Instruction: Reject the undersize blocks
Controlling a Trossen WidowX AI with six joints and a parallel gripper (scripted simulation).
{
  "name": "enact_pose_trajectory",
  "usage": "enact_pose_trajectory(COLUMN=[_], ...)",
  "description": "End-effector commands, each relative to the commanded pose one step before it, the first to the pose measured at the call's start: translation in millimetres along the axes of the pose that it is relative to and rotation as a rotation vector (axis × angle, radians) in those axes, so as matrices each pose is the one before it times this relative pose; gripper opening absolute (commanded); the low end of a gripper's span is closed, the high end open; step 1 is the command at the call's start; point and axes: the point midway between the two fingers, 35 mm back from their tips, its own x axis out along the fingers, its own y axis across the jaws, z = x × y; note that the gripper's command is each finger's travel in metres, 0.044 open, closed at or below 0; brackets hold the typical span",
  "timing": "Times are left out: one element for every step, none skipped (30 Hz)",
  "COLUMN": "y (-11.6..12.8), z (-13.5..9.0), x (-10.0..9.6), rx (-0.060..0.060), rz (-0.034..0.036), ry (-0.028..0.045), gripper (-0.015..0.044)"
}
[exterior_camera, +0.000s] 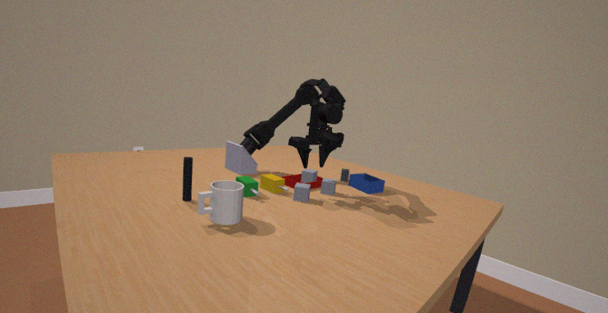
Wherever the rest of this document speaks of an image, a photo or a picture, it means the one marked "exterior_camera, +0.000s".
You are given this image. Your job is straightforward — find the black cylinder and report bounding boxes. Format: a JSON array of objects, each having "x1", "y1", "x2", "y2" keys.
[{"x1": 183, "y1": 157, "x2": 193, "y2": 202}]

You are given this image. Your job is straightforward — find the red tray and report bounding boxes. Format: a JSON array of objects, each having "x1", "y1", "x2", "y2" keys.
[{"x1": 281, "y1": 174, "x2": 324, "y2": 189}]

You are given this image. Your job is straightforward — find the grey mug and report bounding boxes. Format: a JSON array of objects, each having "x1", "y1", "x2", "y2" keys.
[{"x1": 197, "y1": 180, "x2": 245, "y2": 225}]

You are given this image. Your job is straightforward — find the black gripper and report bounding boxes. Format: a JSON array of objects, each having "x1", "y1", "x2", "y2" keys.
[{"x1": 288, "y1": 120, "x2": 336, "y2": 168}]

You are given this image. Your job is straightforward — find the green block with grey pin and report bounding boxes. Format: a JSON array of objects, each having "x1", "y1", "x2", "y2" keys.
[{"x1": 235, "y1": 176, "x2": 259, "y2": 197}]

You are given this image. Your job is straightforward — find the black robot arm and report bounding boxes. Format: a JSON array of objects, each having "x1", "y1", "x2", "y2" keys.
[{"x1": 240, "y1": 79, "x2": 346, "y2": 155}]

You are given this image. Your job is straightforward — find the blue open bin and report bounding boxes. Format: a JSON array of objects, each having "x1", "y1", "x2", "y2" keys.
[{"x1": 348, "y1": 173, "x2": 385, "y2": 194}]

